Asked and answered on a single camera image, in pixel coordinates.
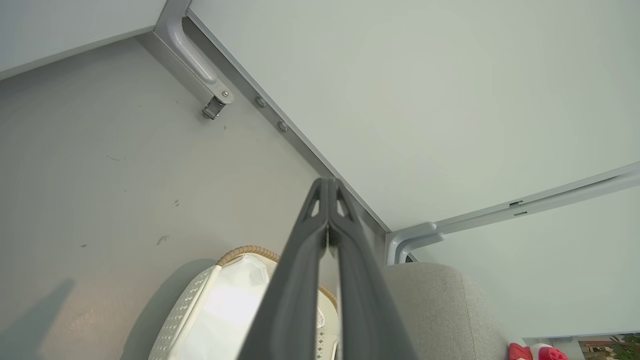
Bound green potted plant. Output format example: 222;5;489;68
607;333;640;360

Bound white perforated laundry basket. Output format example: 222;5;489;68
147;244;344;360

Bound grey fabric sofa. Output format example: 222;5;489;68
382;262;527;360

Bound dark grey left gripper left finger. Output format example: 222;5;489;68
237;178;330;360

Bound red garment with white stripes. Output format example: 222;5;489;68
508;342;569;360

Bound grey metal partition frame rail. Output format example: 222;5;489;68
385;161;640;266

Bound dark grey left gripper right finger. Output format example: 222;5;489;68
328;178;419;360

